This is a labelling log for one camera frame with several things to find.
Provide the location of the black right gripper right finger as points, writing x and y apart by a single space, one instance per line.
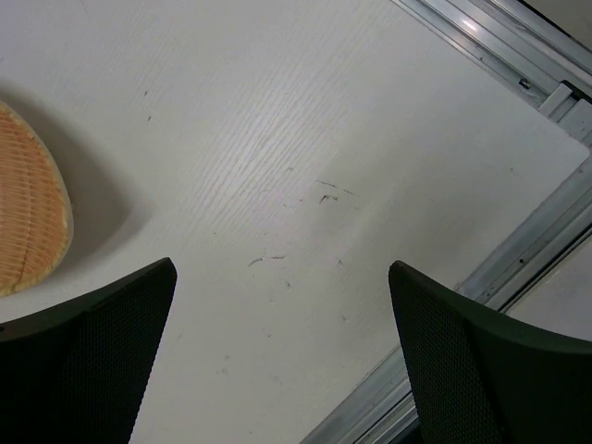
480 376

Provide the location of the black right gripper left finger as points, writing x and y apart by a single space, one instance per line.
77 372

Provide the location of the aluminium table frame rail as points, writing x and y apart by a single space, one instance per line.
436 152

